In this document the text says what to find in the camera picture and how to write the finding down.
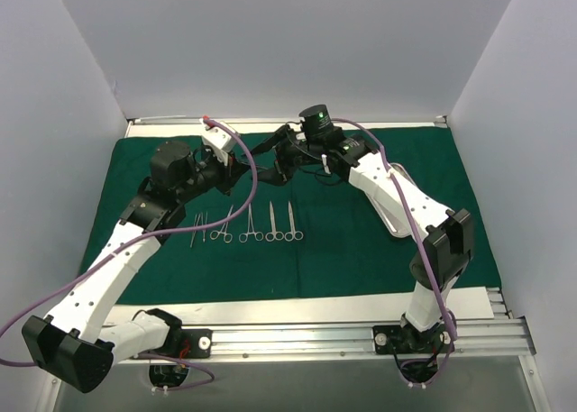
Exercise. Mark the steel tweezers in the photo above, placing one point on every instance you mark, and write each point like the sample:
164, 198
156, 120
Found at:
198, 219
203, 221

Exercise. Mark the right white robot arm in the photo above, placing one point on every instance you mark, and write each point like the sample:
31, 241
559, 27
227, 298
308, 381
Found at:
444, 237

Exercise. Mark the rear aluminium rail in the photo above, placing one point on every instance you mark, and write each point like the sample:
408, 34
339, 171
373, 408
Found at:
168, 119

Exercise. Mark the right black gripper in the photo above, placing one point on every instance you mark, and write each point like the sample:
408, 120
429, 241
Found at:
285, 152

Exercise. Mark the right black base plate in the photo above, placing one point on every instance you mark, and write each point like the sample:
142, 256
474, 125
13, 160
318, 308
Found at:
390, 339

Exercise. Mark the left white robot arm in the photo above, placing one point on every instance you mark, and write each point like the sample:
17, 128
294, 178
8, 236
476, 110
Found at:
143, 227

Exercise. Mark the front aluminium rail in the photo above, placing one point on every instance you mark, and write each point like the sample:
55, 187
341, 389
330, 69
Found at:
288, 337

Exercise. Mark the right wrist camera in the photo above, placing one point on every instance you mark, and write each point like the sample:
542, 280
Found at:
318, 126

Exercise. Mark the steel surgical scissors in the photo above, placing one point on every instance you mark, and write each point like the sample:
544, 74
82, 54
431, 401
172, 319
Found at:
293, 234
273, 235

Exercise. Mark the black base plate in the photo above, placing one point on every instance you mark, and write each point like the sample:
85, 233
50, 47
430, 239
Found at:
191, 343
390, 339

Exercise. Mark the steel hemostat forceps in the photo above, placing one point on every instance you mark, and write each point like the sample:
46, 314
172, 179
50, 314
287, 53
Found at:
251, 233
222, 233

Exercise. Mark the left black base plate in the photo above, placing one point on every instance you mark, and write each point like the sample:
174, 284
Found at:
191, 343

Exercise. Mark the steel instrument tray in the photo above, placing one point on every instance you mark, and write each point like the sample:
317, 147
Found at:
394, 226

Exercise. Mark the dark green surgical cloth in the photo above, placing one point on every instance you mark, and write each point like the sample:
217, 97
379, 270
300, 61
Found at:
346, 249

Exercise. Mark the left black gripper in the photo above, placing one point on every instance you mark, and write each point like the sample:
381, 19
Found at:
229, 174

